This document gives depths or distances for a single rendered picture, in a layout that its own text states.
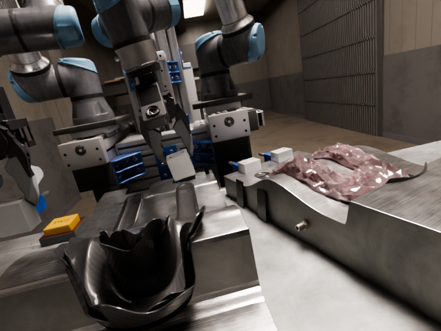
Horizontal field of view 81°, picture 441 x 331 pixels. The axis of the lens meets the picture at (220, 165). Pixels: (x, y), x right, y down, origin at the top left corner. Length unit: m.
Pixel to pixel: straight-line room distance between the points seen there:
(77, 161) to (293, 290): 0.78
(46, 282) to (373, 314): 0.35
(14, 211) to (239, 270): 0.39
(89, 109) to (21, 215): 0.59
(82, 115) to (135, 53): 0.56
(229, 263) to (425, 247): 0.20
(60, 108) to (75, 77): 2.68
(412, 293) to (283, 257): 0.17
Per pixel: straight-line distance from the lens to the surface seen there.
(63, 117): 3.75
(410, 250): 0.36
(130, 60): 0.55
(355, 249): 0.41
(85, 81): 1.08
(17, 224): 0.56
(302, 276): 0.42
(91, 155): 0.95
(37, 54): 1.08
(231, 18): 0.94
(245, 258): 0.29
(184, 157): 0.58
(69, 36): 0.64
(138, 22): 0.56
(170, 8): 0.65
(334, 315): 0.38
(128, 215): 0.52
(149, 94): 0.53
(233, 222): 0.29
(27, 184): 0.55
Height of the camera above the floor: 1.08
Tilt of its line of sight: 16 degrees down
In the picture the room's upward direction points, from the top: 11 degrees counter-clockwise
